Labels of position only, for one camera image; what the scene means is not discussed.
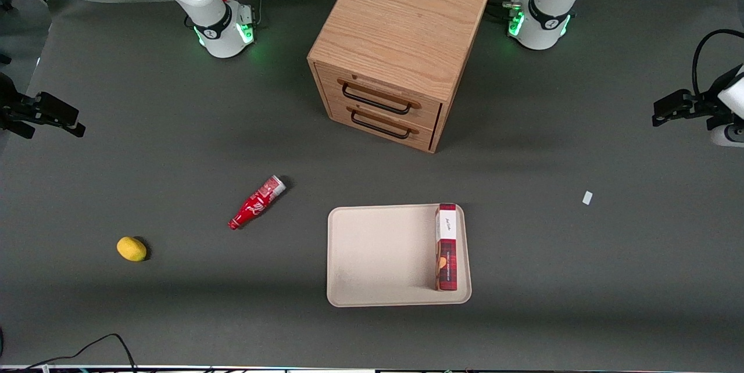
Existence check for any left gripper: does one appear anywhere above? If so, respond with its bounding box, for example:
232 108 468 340
652 64 744 131

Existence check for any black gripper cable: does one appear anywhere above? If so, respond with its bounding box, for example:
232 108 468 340
691 28 744 95

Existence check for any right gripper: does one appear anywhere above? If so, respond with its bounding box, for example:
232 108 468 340
0 73 87 140

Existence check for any wooden drawer front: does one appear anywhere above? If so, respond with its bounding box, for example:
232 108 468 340
314 62 443 131
325 97 438 152

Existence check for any black table cable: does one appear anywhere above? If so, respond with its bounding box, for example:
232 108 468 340
23 333 138 373

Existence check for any yellow lemon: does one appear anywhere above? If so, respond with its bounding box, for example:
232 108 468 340
116 236 148 262

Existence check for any black drawer handle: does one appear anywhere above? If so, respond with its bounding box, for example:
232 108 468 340
341 83 412 116
350 110 412 141

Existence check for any wooden drawer cabinet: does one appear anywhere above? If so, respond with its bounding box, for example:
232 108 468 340
307 0 493 154

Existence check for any red cola bottle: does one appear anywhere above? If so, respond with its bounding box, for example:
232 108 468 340
228 175 287 231

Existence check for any red tartan cookie box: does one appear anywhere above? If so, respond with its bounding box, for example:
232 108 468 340
435 203 459 292

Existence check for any cream rectangular tray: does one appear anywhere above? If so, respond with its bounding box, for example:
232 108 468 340
327 203 473 308

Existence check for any black arm base cable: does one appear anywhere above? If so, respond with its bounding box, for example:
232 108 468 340
487 0 521 21

